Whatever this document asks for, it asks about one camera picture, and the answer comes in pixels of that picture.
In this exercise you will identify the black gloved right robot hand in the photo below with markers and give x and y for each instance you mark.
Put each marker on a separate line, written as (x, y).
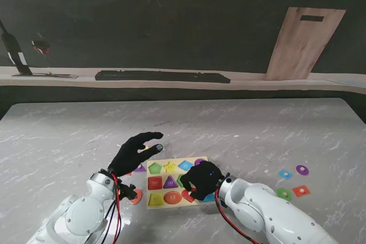
(206, 178)

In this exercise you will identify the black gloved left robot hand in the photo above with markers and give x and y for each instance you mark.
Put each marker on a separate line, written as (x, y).
(128, 155)

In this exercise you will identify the blue semicircle puzzle piece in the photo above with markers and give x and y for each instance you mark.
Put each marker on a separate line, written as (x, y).
(211, 197)

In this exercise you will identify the red heart puzzle piece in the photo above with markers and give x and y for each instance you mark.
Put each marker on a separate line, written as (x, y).
(187, 196)

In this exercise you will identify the wooden shape puzzle board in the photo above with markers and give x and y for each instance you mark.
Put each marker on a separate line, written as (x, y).
(163, 189)

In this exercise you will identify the green hexagon puzzle piece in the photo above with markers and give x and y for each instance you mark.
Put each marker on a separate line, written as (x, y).
(283, 194)

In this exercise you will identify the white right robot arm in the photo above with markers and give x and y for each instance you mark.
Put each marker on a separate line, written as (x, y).
(263, 209)

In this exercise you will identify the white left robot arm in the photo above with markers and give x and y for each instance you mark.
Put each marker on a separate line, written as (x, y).
(83, 218)

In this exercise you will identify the purple triangle puzzle piece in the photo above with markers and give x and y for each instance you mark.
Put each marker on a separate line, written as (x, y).
(140, 168)

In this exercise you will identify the orange oval puzzle piece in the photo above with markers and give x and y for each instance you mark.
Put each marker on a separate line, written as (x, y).
(137, 196)

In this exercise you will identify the blue diamond puzzle piece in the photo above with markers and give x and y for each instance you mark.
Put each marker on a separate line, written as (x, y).
(285, 174)

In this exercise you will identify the orange rectangle puzzle piece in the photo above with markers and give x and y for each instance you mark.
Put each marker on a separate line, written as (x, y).
(301, 191)

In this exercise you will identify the purple circle puzzle piece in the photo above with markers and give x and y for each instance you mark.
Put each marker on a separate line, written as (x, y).
(302, 169)

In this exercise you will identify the wooden cutting board with slot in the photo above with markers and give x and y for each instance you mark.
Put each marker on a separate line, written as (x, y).
(303, 44)

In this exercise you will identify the black keyboard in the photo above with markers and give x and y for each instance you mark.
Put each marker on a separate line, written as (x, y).
(160, 76)

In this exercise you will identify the light wooden shelf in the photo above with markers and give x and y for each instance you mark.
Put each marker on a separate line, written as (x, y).
(257, 84)

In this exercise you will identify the flat thin tray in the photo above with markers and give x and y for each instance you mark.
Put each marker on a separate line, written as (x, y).
(48, 76)

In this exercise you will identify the red and black object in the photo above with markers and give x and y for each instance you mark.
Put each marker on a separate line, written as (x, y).
(40, 47)

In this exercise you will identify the black bottle-shaped stand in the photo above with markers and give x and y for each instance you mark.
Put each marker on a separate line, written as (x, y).
(15, 52)

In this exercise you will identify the pale blue flat sheet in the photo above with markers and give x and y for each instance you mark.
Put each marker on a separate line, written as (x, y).
(347, 83)

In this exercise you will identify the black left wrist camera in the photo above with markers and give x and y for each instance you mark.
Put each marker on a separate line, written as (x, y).
(127, 192)

